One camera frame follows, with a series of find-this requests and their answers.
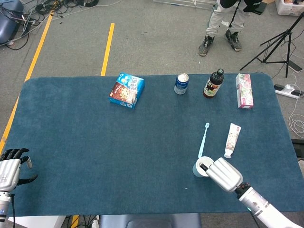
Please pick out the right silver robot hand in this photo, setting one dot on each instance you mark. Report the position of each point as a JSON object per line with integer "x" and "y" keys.
{"x": 225, "y": 174}

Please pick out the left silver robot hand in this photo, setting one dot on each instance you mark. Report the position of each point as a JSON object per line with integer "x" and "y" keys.
{"x": 8, "y": 173}

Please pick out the white floral toothpaste tube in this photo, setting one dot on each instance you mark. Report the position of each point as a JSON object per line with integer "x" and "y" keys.
{"x": 232, "y": 140}

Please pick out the light blue toothbrush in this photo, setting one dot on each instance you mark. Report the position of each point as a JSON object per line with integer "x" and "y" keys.
{"x": 203, "y": 140}

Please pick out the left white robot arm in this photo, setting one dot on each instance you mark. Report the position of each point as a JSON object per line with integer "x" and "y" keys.
{"x": 4, "y": 204}

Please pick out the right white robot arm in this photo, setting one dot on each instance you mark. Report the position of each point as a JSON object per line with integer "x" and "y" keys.
{"x": 256, "y": 204}

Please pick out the pink and white box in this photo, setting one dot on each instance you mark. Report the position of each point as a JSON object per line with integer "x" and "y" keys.
{"x": 244, "y": 91}

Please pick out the white box under table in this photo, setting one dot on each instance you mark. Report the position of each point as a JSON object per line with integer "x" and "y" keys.
{"x": 35, "y": 222}

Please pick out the blue table mat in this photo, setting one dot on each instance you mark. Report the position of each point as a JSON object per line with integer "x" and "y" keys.
{"x": 83, "y": 142}

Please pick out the dark tea bottle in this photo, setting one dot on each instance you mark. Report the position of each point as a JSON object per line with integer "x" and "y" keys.
{"x": 212, "y": 86}

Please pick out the blue soda can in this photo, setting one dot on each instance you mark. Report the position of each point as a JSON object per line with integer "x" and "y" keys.
{"x": 181, "y": 85}

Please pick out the white power strip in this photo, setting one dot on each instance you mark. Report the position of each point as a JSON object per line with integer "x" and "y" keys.
{"x": 283, "y": 91}

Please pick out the blue cookie box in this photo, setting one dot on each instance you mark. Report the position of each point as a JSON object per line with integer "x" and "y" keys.
{"x": 126, "y": 91}

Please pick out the black tripod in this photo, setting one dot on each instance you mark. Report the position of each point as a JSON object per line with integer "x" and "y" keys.
{"x": 287, "y": 47}

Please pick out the dark blue machine base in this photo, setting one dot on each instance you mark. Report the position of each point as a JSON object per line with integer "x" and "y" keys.
{"x": 7, "y": 26}

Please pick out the standing person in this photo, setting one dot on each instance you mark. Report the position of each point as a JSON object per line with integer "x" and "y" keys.
{"x": 213, "y": 21}

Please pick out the white storage basket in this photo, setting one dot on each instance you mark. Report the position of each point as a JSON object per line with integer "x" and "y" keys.
{"x": 285, "y": 10}

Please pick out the white metal floor frame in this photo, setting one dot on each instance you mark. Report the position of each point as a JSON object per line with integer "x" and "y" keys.
{"x": 180, "y": 3}

